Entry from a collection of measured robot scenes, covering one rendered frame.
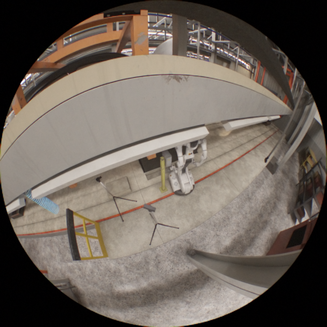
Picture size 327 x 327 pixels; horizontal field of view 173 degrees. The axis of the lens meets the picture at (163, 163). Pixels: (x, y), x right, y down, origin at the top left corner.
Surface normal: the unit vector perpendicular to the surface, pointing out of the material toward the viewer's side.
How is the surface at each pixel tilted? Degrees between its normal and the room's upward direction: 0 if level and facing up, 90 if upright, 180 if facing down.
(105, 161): 27
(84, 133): 90
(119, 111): 90
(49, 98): 90
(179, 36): 90
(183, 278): 0
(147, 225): 0
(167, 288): 0
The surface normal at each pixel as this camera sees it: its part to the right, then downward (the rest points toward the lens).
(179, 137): 0.18, -0.27
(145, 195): -0.01, -0.65
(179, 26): 0.43, 0.68
